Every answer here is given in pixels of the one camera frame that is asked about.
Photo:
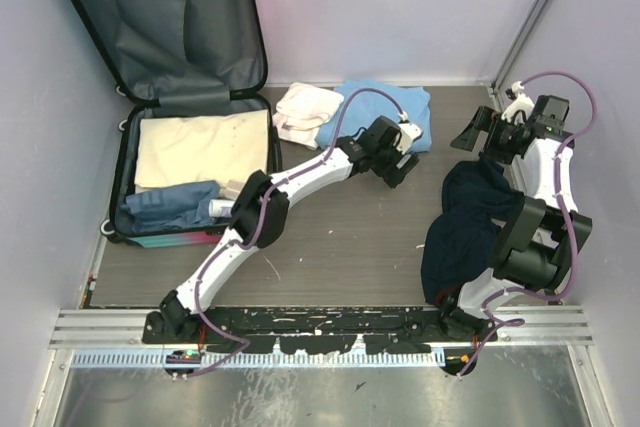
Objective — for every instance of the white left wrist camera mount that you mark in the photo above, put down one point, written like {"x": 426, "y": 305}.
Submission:
{"x": 407, "y": 133}

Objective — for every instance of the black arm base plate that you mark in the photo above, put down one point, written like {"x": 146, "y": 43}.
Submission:
{"x": 196, "y": 332}

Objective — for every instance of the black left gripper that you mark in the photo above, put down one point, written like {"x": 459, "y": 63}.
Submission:
{"x": 399, "y": 174}

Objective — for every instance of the clear plastic cup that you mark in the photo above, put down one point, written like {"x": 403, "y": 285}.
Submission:
{"x": 232, "y": 189}

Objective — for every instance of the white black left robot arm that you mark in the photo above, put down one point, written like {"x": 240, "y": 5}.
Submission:
{"x": 260, "y": 212}

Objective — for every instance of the pink white folded garment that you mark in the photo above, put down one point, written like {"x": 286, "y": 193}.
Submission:
{"x": 303, "y": 110}

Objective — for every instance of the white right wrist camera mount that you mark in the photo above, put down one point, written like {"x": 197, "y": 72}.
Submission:
{"x": 521, "y": 105}

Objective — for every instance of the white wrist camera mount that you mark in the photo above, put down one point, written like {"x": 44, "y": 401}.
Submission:
{"x": 521, "y": 105}
{"x": 407, "y": 133}

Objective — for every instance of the beige cloth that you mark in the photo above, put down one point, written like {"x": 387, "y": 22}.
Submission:
{"x": 174, "y": 151}

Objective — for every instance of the white slotted cable duct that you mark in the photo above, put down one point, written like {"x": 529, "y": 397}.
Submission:
{"x": 164, "y": 358}

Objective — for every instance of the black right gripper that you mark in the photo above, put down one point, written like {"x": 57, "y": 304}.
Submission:
{"x": 485, "y": 119}

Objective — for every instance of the blue folded shirt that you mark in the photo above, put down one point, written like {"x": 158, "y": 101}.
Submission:
{"x": 368, "y": 106}

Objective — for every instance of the aluminium corner post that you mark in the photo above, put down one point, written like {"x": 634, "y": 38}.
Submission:
{"x": 529, "y": 25}

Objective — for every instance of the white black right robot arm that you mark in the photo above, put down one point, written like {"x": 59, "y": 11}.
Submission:
{"x": 536, "y": 251}

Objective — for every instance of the aluminium frame rail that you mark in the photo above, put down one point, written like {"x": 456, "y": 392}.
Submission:
{"x": 525, "y": 325}

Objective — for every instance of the white plastic bottle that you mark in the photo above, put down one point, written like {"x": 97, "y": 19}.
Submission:
{"x": 220, "y": 208}

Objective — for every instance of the navy garment with red trim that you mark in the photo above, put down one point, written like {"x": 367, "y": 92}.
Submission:
{"x": 475, "y": 196}

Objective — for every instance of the dark blue patterned cloth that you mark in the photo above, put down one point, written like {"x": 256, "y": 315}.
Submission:
{"x": 175, "y": 208}

